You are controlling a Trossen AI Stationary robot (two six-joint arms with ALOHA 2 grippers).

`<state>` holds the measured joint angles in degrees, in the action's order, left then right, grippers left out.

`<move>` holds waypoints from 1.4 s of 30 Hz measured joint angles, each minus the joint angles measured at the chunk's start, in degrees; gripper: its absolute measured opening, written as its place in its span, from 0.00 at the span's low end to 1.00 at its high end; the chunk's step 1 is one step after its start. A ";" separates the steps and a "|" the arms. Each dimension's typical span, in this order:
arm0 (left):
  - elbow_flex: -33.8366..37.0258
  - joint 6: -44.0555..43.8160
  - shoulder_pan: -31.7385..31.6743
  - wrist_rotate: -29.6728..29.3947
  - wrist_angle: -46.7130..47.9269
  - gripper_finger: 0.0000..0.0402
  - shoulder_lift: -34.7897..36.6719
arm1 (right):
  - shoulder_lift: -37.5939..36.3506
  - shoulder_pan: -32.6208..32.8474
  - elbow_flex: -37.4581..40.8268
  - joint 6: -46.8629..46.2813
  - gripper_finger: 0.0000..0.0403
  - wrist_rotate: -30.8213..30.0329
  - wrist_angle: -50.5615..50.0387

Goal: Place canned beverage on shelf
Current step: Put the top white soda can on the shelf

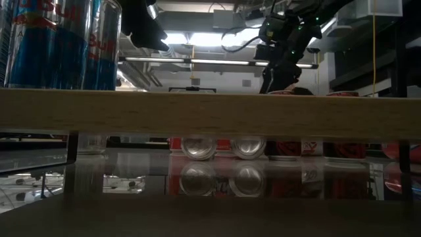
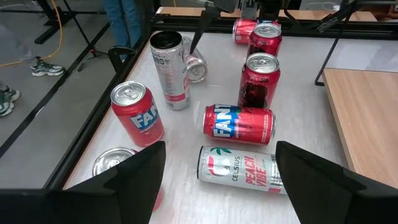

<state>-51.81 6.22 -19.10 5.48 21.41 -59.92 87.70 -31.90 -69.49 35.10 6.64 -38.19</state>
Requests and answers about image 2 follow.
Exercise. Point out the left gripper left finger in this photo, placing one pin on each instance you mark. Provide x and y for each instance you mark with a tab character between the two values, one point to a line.
93	205

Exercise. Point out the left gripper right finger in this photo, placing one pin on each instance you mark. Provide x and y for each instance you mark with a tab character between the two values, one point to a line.
335	202

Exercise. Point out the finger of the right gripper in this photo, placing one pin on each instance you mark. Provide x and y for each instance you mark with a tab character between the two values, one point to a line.
202	31

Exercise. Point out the Celsius can with silver lid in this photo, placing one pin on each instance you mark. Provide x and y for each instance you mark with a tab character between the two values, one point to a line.
196	65

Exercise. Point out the Celsius can with black lid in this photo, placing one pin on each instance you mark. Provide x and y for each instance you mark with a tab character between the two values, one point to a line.
171	77
239	171

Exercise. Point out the wooden shelf with black legs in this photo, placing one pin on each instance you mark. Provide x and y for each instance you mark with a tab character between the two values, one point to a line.
367	118

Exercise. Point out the red Fanta can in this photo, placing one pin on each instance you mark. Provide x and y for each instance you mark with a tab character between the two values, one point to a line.
136	115
239	124
264	40
109	158
241	31
259	84

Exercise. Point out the person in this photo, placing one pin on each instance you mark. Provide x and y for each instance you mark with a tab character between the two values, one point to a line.
46	70
122	21

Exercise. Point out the thin black tripod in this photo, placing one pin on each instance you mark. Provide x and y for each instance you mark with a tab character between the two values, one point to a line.
90	51

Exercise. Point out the thick black stand base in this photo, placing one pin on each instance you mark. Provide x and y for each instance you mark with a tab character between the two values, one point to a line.
51	18

